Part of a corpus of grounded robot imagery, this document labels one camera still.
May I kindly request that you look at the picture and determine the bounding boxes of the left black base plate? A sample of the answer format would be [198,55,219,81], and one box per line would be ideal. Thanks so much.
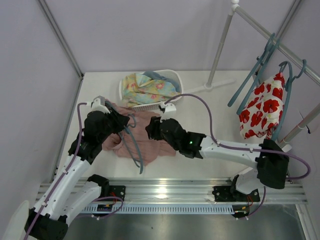
[107,185,126,201]

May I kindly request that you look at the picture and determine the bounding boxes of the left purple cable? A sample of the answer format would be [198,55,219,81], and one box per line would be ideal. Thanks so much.
[23,101,90,240]

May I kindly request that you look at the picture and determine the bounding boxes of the yellow floral garment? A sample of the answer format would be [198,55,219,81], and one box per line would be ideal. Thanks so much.
[120,73,182,107]

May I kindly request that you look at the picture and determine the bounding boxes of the red poppy floral garment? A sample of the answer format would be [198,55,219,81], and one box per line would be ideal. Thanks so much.
[239,72,285,139]

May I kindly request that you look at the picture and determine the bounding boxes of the white slotted cable duct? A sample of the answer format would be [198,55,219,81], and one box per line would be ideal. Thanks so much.
[81,203,235,215]

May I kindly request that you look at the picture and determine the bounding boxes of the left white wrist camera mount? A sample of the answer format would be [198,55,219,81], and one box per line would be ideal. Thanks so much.
[86,95,110,114]

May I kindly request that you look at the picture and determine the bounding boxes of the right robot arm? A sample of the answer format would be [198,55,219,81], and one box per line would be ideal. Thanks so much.
[145,117,289,195]

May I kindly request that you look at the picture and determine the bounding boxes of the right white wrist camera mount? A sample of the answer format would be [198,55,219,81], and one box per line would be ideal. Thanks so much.
[158,101,177,122]

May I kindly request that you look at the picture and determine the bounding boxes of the teal hanger with garment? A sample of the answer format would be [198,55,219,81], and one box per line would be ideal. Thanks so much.
[271,59,307,142]

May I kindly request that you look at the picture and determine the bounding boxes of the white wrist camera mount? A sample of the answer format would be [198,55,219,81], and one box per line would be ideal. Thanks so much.
[158,101,177,122]
[86,95,110,114]

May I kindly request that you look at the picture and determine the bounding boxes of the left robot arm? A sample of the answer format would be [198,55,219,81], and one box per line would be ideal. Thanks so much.
[24,106,130,240]

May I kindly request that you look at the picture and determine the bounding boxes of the silver clothes rack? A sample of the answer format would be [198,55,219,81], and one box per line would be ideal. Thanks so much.
[183,0,320,176]

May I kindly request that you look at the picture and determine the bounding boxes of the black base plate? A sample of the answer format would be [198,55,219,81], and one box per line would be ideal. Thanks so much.
[107,185,126,201]
[212,185,261,203]

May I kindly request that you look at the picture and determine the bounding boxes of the aluminium mounting rail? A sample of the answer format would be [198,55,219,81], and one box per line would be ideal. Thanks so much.
[34,177,310,206]

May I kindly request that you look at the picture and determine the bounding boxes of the blue garment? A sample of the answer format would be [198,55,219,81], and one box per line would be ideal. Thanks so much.
[142,69,182,93]

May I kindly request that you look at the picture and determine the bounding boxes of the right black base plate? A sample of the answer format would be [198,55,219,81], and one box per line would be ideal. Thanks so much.
[212,185,261,203]

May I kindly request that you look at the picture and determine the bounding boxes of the pink skirt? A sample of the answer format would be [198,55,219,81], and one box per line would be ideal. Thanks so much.
[102,101,176,166]

